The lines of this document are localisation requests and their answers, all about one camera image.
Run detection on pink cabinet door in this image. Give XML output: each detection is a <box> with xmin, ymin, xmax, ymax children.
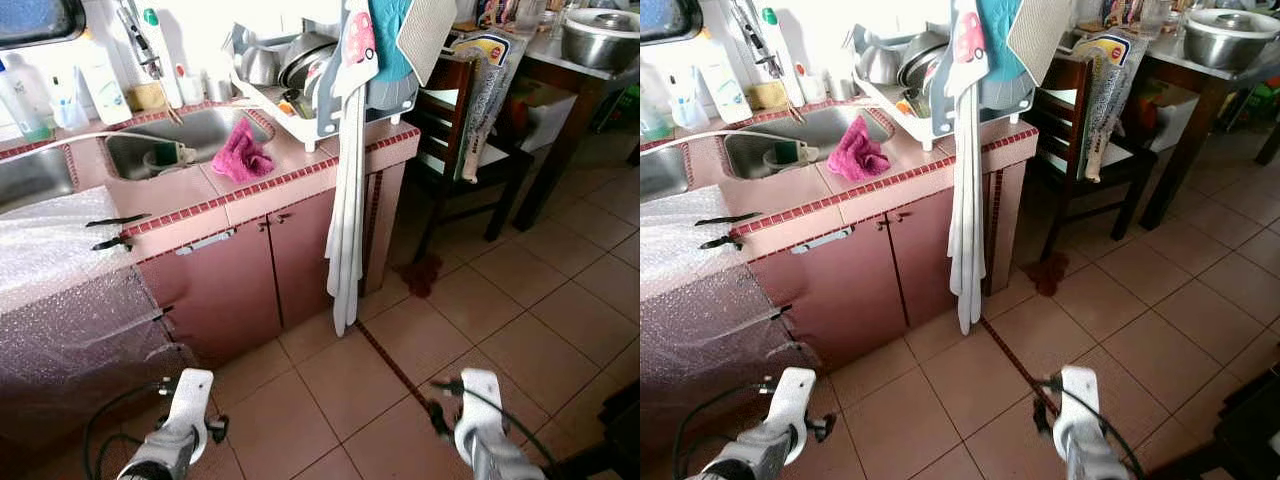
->
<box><xmin>264</xmin><ymin>185</ymin><xmax>387</xmax><ymax>327</ymax></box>
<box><xmin>884</xmin><ymin>185</ymin><xmax>1002</xmax><ymax>327</ymax></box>
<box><xmin>744</xmin><ymin>224</ymin><xmax>907</xmax><ymax>367</ymax></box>
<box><xmin>134</xmin><ymin>224</ymin><xmax>287</xmax><ymax>367</ymax></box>

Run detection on red rag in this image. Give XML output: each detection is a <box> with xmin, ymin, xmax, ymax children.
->
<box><xmin>1024</xmin><ymin>251</ymin><xmax>1072</xmax><ymax>299</ymax></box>
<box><xmin>399</xmin><ymin>254</ymin><xmax>445</xmax><ymax>299</ymax></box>

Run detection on black furniture piece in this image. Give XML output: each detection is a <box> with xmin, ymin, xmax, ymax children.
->
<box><xmin>553</xmin><ymin>378</ymin><xmax>641</xmax><ymax>480</ymax></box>
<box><xmin>1148</xmin><ymin>393</ymin><xmax>1280</xmax><ymax>480</ymax></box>

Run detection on clear bubble wrap sheet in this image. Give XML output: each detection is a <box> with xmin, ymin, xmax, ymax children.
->
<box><xmin>0</xmin><ymin>185</ymin><xmax>192</xmax><ymax>443</ymax></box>
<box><xmin>640</xmin><ymin>185</ymin><xmax>812</xmax><ymax>423</ymax></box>

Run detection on long white hanging cloth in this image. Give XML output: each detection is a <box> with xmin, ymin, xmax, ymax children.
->
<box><xmin>944</xmin><ymin>68</ymin><xmax>992</xmax><ymax>337</ymax></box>
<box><xmin>324</xmin><ymin>68</ymin><xmax>370</xmax><ymax>337</ymax></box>

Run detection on green dish sponge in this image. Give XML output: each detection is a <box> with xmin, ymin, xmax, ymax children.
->
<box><xmin>764</xmin><ymin>139</ymin><xmax>820</xmax><ymax>172</ymax></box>
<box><xmin>144</xmin><ymin>139</ymin><xmax>199</xmax><ymax>172</ymax></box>

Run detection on pink crumpled cloth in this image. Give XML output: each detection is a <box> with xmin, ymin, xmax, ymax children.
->
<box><xmin>211</xmin><ymin>117</ymin><xmax>277</xmax><ymax>185</ymax></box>
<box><xmin>827</xmin><ymin>114</ymin><xmax>894</xmax><ymax>184</ymax></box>

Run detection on dark wooden chair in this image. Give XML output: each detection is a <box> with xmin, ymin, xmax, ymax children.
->
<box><xmin>1021</xmin><ymin>55</ymin><xmax>1162</xmax><ymax>267</ymax></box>
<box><xmin>404</xmin><ymin>55</ymin><xmax>537</xmax><ymax>267</ymax></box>

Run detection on dark wooden table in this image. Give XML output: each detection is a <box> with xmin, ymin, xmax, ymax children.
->
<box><xmin>1139</xmin><ymin>28</ymin><xmax>1280</xmax><ymax>232</ymax></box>
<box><xmin>509</xmin><ymin>28</ymin><xmax>641</xmax><ymax>232</ymax></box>

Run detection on white dish rack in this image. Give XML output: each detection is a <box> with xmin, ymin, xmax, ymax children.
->
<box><xmin>227</xmin><ymin>20</ymin><xmax>422</xmax><ymax>152</ymax></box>
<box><xmin>847</xmin><ymin>20</ymin><xmax>1037</xmax><ymax>152</ymax></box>

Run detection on printed plastic bag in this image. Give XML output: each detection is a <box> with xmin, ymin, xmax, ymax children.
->
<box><xmin>454</xmin><ymin>30</ymin><xmax>517</xmax><ymax>185</ymax></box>
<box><xmin>1074</xmin><ymin>30</ymin><xmax>1142</xmax><ymax>185</ymax></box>

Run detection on clear cup with toothbrushes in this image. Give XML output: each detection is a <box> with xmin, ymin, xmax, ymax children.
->
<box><xmin>47</xmin><ymin>74</ymin><xmax>92</xmax><ymax>132</ymax></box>
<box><xmin>667</xmin><ymin>74</ymin><xmax>710</xmax><ymax>132</ymax></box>

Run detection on white plastic bottle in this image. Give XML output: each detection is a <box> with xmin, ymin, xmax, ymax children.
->
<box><xmin>79</xmin><ymin>40</ymin><xmax>134</xmax><ymax>127</ymax></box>
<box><xmin>699</xmin><ymin>44</ymin><xmax>754</xmax><ymax>127</ymax></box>

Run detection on clear bottle with blue cap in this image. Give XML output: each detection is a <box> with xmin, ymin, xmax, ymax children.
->
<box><xmin>640</xmin><ymin>60</ymin><xmax>674</xmax><ymax>142</ymax></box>
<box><xmin>0</xmin><ymin>55</ymin><xmax>52</xmax><ymax>142</ymax></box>

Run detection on steel bowl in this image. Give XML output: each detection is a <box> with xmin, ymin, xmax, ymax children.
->
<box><xmin>858</xmin><ymin>42</ymin><xmax>901</xmax><ymax>88</ymax></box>
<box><xmin>238</xmin><ymin>42</ymin><xmax>281</xmax><ymax>88</ymax></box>

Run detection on white bottle with green cap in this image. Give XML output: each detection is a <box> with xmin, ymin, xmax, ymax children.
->
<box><xmin>139</xmin><ymin>8</ymin><xmax>187</xmax><ymax>110</ymax></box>
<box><xmin>757</xmin><ymin>8</ymin><xmax>805</xmax><ymax>110</ymax></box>

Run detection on dark steel plate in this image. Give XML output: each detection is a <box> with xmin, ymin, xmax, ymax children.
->
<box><xmin>278</xmin><ymin>32</ymin><xmax>341</xmax><ymax>93</ymax></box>
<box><xmin>898</xmin><ymin>32</ymin><xmax>951</xmax><ymax>91</ymax></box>

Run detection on white cloth with pink car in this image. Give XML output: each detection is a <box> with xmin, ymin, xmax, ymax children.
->
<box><xmin>949</xmin><ymin>0</ymin><xmax>997</xmax><ymax>102</ymax></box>
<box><xmin>334</xmin><ymin>0</ymin><xmax>382</xmax><ymax>102</ymax></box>

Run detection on teal cloth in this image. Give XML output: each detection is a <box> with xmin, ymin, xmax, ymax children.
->
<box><xmin>975</xmin><ymin>0</ymin><xmax>1027</xmax><ymax>84</ymax></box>
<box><xmin>369</xmin><ymin>0</ymin><xmax>417</xmax><ymax>84</ymax></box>

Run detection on grey woven mat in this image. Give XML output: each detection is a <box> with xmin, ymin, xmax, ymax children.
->
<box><xmin>1004</xmin><ymin>0</ymin><xmax>1077</xmax><ymax>87</ymax></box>
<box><xmin>394</xmin><ymin>0</ymin><xmax>460</xmax><ymax>87</ymax></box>

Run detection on steel lever faucet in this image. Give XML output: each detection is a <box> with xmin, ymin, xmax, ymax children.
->
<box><xmin>114</xmin><ymin>0</ymin><xmax>167</xmax><ymax>82</ymax></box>
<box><xmin>727</xmin><ymin>0</ymin><xmax>782</xmax><ymax>80</ymax></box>

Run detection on large steel pot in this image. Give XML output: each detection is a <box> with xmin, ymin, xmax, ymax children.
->
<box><xmin>559</xmin><ymin>8</ymin><xmax>641</xmax><ymax>72</ymax></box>
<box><xmin>1182</xmin><ymin>8</ymin><xmax>1280</xmax><ymax>72</ymax></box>

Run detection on dark hanging pan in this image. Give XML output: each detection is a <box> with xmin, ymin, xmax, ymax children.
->
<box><xmin>0</xmin><ymin>0</ymin><xmax>87</xmax><ymax>50</ymax></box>
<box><xmin>640</xmin><ymin>0</ymin><xmax>702</xmax><ymax>44</ymax></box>

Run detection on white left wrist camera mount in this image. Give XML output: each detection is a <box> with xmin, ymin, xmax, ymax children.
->
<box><xmin>772</xmin><ymin>366</ymin><xmax>820</xmax><ymax>453</ymax></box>
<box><xmin>165</xmin><ymin>367</ymin><xmax>217</xmax><ymax>453</ymax></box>

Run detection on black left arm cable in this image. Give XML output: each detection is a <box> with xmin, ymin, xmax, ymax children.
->
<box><xmin>668</xmin><ymin>375</ymin><xmax>781</xmax><ymax>480</ymax></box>
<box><xmin>82</xmin><ymin>376</ymin><xmax>179</xmax><ymax>480</ymax></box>

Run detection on silver cabinet handle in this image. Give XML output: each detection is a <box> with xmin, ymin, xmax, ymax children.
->
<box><xmin>174</xmin><ymin>229</ymin><xmax>239</xmax><ymax>257</ymax></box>
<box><xmin>789</xmin><ymin>227</ymin><xmax>855</xmax><ymax>256</ymax></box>

